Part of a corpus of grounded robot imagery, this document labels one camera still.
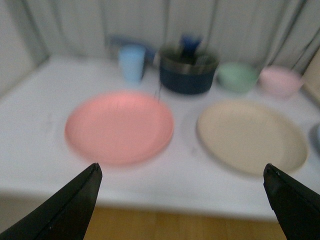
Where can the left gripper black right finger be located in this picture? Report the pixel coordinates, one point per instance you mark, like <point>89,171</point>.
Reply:
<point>297,207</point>

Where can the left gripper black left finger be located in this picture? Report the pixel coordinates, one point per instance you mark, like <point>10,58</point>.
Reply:
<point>65,215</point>

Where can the pink round plate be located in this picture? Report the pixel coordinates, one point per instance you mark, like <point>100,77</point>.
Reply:
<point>120,128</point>

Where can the beige round plate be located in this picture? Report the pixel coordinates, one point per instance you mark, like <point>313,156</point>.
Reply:
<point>247,136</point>

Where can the pink plastic bowl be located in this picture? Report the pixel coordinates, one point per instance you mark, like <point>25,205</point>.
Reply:
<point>279,81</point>

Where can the green plastic bowl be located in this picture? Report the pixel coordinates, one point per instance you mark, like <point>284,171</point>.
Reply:
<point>237,77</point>

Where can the light blue plastic cup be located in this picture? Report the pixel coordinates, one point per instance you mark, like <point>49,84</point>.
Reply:
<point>131,59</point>

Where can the dark blue cooking pot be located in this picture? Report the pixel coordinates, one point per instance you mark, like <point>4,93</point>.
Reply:
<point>188,79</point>

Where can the grey curtain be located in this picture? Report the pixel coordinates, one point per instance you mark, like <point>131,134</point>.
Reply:
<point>259,32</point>

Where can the glass pot lid, blue knob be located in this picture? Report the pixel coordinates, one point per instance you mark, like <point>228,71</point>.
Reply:
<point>186,58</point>

